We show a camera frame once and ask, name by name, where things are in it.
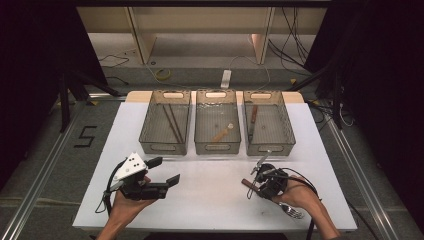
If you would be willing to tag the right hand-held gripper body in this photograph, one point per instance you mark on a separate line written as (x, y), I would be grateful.
(273, 181)

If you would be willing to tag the person's left hand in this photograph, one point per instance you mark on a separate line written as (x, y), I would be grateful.
(123, 208)

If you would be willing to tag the amber transparent plastic spoon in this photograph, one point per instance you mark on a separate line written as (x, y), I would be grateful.
(220, 135)

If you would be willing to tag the black tripod stand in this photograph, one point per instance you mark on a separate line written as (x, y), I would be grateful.
(65, 106)
(337, 106)

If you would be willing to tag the aluminium floor rail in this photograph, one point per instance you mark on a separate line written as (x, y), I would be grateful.
(360, 173)
(40, 176)

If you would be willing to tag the smoky transparent plastic bin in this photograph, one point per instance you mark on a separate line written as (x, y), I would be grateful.
(216, 113)
(156, 130)
(273, 130)

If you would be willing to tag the dark brown chopstick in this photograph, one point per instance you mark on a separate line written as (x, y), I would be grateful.
(171, 124)
(176, 122)

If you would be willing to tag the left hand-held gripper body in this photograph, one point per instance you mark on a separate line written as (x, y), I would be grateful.
(131, 168)

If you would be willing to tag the white board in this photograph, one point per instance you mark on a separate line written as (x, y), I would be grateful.
(206, 193)

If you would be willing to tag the person's right hand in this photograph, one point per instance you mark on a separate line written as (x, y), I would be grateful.
(300, 195)

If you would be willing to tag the beige cabinet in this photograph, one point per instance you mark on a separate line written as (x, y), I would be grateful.
(200, 20)

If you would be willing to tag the white power strip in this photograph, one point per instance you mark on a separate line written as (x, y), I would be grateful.
(226, 79)

